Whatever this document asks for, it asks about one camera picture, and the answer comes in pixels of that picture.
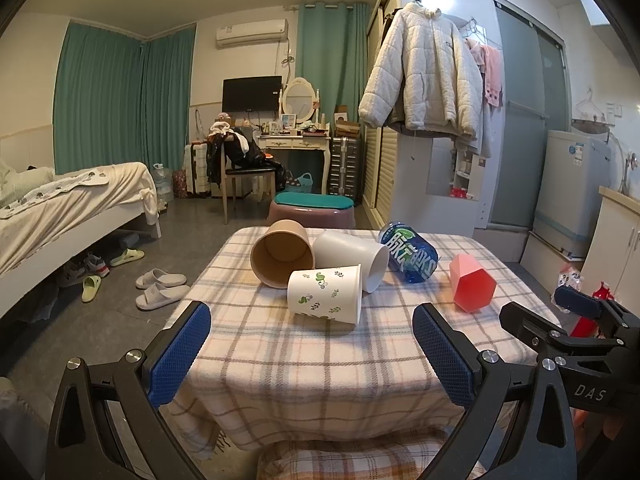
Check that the green curtain centre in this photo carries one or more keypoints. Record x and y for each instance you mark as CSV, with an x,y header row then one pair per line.
x,y
331,53

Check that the sneaker under bed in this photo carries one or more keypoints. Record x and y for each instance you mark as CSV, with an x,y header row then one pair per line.
x,y
95,265

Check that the green curtain left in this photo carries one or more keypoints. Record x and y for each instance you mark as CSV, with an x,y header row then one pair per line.
x,y
120,99

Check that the wooden chair with clothes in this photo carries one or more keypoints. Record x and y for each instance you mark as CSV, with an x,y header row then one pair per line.
x,y
231,155

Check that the water jug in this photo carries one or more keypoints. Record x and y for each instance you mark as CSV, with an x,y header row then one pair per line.
x,y
162,178

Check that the oval vanity mirror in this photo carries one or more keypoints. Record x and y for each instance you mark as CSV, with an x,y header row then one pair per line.
x,y
300,98

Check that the green slipper far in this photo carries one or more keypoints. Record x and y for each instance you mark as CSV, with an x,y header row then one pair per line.
x,y
129,255

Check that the purple stool with teal cushion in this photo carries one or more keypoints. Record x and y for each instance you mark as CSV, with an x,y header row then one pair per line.
x,y
313,210

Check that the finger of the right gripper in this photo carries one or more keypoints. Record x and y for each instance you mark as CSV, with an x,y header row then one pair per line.
x,y
528,327
582,302

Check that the pink hanging clothes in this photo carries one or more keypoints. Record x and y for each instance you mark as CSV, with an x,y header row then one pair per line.
x,y
489,62

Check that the white cup with green flowers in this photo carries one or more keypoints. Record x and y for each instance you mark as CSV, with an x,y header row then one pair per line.
x,y
331,293

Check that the white suitcase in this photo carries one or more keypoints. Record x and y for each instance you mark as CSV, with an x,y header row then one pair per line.
x,y
195,167

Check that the glass sliding door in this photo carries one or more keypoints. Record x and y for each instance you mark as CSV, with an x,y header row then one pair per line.
x,y
536,98

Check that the white slipper near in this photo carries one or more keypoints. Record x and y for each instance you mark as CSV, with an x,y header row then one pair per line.
x,y
158,296

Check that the brown paper cup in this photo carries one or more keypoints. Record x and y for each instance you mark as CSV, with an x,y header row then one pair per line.
x,y
282,250

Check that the plaid tablecloth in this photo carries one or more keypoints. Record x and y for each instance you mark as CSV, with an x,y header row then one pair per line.
x,y
325,400

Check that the white plastic bag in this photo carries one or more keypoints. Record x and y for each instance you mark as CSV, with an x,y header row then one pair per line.
x,y
571,277

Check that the green slipper near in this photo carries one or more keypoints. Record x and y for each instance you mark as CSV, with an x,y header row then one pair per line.
x,y
90,287

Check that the white slipper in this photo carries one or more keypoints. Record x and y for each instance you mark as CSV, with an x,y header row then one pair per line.
x,y
158,296
160,277

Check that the white puffer jacket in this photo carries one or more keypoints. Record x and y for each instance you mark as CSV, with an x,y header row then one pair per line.
x,y
424,77

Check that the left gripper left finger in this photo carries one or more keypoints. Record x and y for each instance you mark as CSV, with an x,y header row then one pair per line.
x,y
83,442

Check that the white slipper far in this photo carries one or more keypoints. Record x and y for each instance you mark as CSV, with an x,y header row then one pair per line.
x,y
160,277

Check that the teal basket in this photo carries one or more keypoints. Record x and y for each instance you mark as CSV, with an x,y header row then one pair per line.
x,y
301,184

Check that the white air conditioner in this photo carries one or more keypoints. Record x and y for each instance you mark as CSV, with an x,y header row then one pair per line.
x,y
262,32

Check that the black television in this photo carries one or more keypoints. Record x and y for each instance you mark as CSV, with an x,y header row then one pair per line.
x,y
251,94

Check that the bed with beige sheets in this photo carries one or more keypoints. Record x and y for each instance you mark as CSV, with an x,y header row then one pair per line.
x,y
58,220

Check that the green slipper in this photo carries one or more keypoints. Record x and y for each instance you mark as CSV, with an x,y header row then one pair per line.
x,y
129,255
90,287

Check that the plain white cup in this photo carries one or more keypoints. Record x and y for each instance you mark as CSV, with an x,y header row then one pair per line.
x,y
333,249

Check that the pink hexagonal cup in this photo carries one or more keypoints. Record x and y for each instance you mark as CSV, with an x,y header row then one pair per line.
x,y
472,286

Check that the white dressing table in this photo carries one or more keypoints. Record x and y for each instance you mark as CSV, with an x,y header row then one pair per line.
x,y
303,143

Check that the white wardrobe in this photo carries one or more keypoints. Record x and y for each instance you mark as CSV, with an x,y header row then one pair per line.
x,y
412,178

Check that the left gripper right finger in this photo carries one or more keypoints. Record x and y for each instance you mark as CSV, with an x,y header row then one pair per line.
x,y
539,442

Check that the white cabinet right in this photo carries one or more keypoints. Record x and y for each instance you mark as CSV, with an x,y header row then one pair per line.
x,y
614,252

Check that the green curtain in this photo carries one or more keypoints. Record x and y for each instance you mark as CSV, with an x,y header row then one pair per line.
x,y
120,99
331,53

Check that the drawer storage tower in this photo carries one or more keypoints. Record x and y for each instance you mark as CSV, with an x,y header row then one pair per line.
x,y
344,167

